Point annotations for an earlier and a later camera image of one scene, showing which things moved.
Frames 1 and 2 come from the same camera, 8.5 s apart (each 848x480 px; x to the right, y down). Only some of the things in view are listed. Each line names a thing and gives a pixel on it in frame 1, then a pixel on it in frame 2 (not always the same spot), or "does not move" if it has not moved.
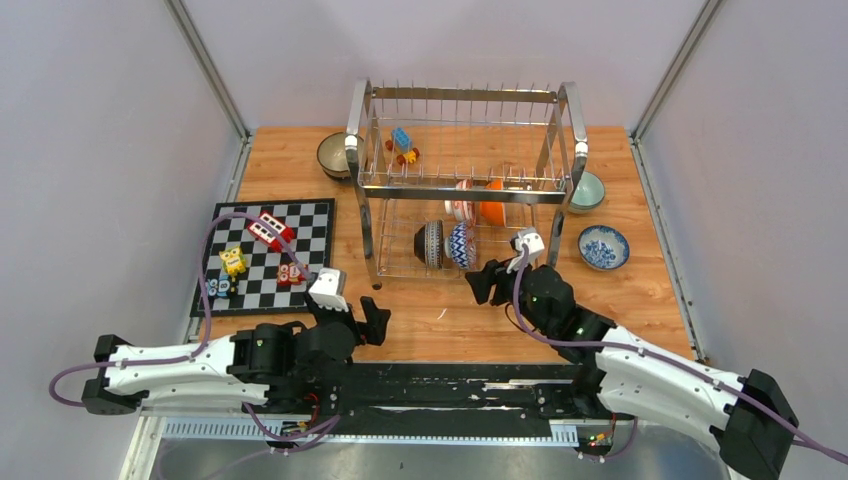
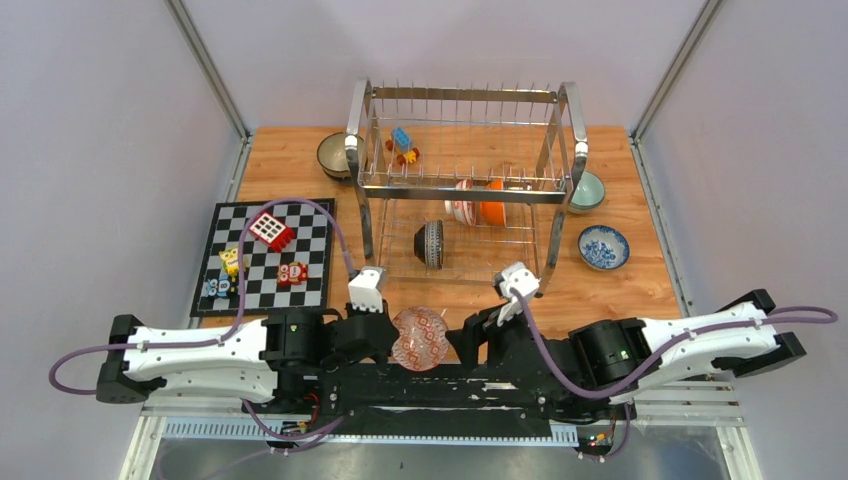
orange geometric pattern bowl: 456,245 → 420,342
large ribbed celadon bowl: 590,192 does not move
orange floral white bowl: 463,210 does not move
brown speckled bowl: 332,154 does not move
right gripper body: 505,287 → 485,329
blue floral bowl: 603,247 does not move
